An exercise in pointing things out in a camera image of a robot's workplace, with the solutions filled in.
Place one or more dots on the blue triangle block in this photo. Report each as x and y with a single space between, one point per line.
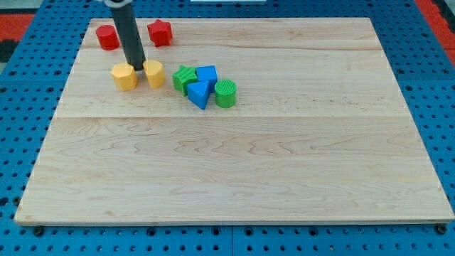
199 93

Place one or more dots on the green cylinder block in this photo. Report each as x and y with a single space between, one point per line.
225 93

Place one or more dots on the blue cube block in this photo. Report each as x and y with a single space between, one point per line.
208 73

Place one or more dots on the green star block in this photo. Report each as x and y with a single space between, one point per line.
182 77

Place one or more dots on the light wooden board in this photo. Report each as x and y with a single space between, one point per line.
320 134

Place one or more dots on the yellow rounded block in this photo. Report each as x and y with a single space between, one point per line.
155 74

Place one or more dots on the yellow hexagon block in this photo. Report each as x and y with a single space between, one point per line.
124 76

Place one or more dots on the red star block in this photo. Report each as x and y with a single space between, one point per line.
160 32

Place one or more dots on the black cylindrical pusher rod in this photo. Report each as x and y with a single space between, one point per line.
126 25

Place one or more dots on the red cylinder block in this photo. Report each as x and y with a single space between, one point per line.
107 37

